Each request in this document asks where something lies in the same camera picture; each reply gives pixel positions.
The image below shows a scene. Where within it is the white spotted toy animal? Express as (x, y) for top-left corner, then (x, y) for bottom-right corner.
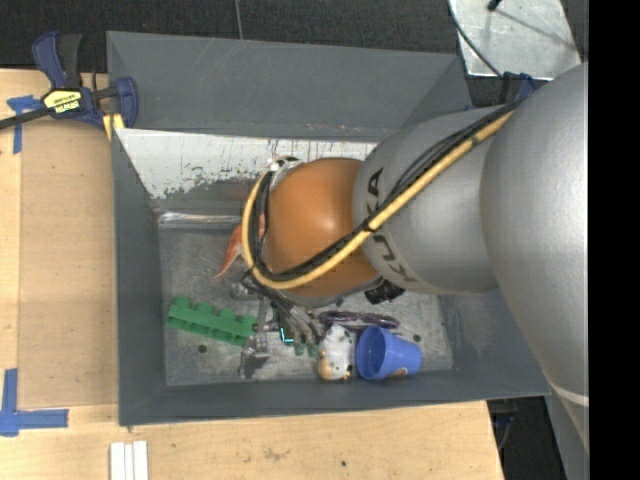
(316, 323), (357, 384)

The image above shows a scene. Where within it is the grey metal bin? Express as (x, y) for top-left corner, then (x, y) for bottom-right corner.
(105, 30), (552, 427)

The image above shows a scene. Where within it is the orange pointed toy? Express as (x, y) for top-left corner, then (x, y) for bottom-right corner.
(214, 221), (267, 280)

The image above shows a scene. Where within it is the pale wood board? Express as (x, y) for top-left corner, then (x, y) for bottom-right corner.
(16, 117), (121, 411)

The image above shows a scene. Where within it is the blue plastic cup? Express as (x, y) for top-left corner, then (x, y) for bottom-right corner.
(355, 325), (424, 382)

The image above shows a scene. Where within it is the black cylinder on white bracket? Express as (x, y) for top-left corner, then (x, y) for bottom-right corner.
(363, 278), (407, 305)

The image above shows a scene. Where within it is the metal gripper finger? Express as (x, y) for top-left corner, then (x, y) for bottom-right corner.
(251, 330), (274, 358)
(238, 348), (272, 381)

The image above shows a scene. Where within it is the green studded toy block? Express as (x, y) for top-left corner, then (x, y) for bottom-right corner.
(166, 295), (259, 348)

